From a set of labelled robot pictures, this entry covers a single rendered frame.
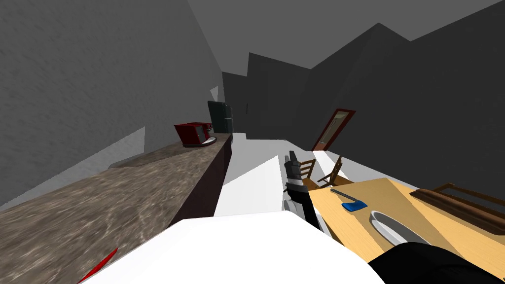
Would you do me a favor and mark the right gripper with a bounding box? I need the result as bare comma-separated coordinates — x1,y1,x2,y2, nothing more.
284,150,304,186

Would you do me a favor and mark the red-brown framed door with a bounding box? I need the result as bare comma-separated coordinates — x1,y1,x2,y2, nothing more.
311,108,357,152

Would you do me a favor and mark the black refrigerator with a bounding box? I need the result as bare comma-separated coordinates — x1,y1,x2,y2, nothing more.
207,100,234,135

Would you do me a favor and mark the red coffee machine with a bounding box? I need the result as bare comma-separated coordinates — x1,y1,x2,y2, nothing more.
174,122,217,148

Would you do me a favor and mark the light wooden table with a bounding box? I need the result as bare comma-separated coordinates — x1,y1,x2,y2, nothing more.
307,177,505,284

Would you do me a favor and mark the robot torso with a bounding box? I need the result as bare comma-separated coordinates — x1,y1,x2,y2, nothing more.
80,210,386,284

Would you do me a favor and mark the white oval plate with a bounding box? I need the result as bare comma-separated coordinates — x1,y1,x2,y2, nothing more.
369,210,432,248

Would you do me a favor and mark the dark brown wooden chair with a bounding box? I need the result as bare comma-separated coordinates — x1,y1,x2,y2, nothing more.
409,182,505,236

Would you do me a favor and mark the red knife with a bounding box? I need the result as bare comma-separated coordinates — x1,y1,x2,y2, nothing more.
76,247,119,284

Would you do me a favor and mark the blue spatula with grey handle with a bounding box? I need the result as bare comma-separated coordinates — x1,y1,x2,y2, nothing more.
330,188,368,213

